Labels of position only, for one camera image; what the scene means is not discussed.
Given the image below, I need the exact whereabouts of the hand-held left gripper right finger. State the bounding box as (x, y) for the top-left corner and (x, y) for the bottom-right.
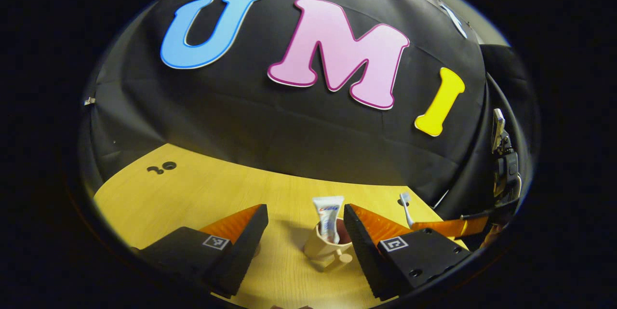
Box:
(343, 203), (472, 301)

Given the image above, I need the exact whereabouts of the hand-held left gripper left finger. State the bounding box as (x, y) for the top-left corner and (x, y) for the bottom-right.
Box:
(136, 203), (269, 299)

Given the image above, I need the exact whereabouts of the beige cup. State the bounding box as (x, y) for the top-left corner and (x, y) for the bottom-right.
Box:
(304, 217), (355, 271)

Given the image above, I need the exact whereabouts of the white toothbrush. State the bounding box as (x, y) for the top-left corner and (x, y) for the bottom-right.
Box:
(400, 192), (416, 229)

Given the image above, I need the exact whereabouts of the white toothpaste tube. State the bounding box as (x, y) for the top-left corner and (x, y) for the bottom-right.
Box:
(312, 196), (345, 244)

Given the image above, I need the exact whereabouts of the wooden desktop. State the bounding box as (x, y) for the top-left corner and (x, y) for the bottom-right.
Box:
(93, 144), (469, 309)

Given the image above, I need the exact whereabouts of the black backdrop cloth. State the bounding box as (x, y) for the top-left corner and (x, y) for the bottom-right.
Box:
(80, 0), (536, 223)

